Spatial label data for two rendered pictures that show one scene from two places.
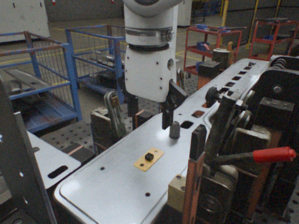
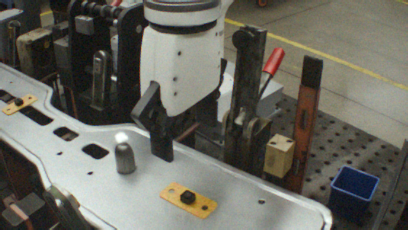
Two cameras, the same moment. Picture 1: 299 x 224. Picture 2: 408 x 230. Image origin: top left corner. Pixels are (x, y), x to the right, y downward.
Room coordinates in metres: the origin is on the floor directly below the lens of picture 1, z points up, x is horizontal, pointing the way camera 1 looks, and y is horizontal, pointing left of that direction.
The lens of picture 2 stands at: (0.38, 0.43, 1.42)
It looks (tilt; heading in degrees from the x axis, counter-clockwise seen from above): 32 degrees down; 270
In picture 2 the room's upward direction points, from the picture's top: straight up
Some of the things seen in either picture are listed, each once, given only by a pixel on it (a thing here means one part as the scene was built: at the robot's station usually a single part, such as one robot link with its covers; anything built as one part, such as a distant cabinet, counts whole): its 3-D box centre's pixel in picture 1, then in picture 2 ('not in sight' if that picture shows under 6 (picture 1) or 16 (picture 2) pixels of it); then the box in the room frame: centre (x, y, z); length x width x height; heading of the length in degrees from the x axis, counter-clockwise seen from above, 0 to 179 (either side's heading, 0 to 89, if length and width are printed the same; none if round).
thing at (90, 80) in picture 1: (114, 62); not in sight; (3.22, 0.53, 0.47); 1.20 x 0.80 x 0.95; 46
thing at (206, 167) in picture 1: (201, 168); (253, 127); (0.31, -0.10, 1.06); 0.03 x 0.01 x 0.03; 55
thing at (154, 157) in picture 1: (149, 157); (187, 197); (0.41, 0.00, 1.01); 0.08 x 0.04 x 0.01; 145
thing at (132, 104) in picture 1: (128, 101); (154, 140); (0.44, 0.05, 1.14); 0.03 x 0.03 x 0.07; 55
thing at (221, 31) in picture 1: (210, 56); not in sight; (3.58, -1.01, 0.49); 0.81 x 0.47 x 0.97; 29
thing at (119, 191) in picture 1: (216, 95); (13, 105); (0.81, -0.27, 1.00); 1.38 x 0.22 x 0.02; 145
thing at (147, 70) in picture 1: (149, 69); (183, 56); (0.41, 0.00, 1.23); 0.10 x 0.07 x 0.11; 55
